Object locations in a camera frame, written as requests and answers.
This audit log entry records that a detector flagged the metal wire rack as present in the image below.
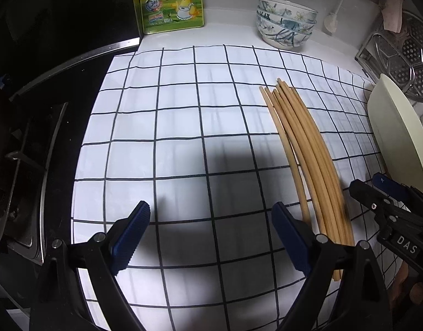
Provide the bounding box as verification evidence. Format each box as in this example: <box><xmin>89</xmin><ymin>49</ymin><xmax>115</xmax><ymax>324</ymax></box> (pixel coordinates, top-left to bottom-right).
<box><xmin>355</xmin><ymin>31</ymin><xmax>382</xmax><ymax>81</ymax></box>

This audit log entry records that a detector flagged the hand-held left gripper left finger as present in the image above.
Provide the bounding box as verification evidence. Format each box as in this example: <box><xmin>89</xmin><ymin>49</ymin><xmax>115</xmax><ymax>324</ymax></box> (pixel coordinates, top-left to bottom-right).
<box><xmin>30</xmin><ymin>200</ymin><xmax>151</xmax><ymax>331</ymax></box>

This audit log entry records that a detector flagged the pink cloth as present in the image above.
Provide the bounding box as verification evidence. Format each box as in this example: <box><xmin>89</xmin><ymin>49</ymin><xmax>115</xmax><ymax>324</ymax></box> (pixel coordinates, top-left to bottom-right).
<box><xmin>380</xmin><ymin>0</ymin><xmax>404</xmax><ymax>32</ymax></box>

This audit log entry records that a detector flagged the white black-grid checked cloth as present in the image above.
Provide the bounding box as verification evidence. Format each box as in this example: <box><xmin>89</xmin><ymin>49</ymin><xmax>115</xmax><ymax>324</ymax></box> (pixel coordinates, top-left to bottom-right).
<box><xmin>71</xmin><ymin>44</ymin><xmax>407</xmax><ymax>331</ymax></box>

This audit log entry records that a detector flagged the pile of wooden chopsticks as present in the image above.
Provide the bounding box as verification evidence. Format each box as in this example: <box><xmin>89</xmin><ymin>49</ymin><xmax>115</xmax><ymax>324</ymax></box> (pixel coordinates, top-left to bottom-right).
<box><xmin>260</xmin><ymin>79</ymin><xmax>355</xmax><ymax>281</ymax></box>

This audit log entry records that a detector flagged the yellow green seasoning packet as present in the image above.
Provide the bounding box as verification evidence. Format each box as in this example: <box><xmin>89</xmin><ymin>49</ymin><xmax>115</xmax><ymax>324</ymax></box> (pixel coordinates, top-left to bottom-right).
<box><xmin>130</xmin><ymin>0</ymin><xmax>205</xmax><ymax>35</ymax></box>

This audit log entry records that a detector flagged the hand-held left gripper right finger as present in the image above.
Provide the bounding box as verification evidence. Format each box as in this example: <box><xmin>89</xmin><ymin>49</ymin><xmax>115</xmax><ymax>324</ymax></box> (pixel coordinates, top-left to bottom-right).
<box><xmin>272</xmin><ymin>202</ymin><xmax>395</xmax><ymax>331</ymax></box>

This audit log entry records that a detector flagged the perforated steel steamer tray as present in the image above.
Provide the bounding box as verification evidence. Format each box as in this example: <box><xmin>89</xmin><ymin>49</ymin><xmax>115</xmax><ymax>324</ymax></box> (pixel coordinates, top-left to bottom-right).
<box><xmin>373</xmin><ymin>10</ymin><xmax>423</xmax><ymax>103</ymax></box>

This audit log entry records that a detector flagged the cream round plate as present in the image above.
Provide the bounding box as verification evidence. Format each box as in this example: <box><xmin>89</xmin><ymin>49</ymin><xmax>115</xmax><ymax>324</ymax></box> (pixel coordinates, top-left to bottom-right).
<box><xmin>367</xmin><ymin>73</ymin><xmax>423</xmax><ymax>211</ymax></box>

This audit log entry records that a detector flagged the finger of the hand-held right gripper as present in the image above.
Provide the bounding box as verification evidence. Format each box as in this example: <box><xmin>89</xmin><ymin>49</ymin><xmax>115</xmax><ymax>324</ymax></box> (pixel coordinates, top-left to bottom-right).
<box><xmin>348</xmin><ymin>178</ymin><xmax>409</xmax><ymax>230</ymax></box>
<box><xmin>372</xmin><ymin>172</ymin><xmax>423</xmax><ymax>215</ymax></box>

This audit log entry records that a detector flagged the black gas stove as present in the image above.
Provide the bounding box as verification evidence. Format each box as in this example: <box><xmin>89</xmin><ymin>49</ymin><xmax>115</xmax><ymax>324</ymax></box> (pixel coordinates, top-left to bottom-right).
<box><xmin>0</xmin><ymin>0</ymin><xmax>143</xmax><ymax>318</ymax></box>

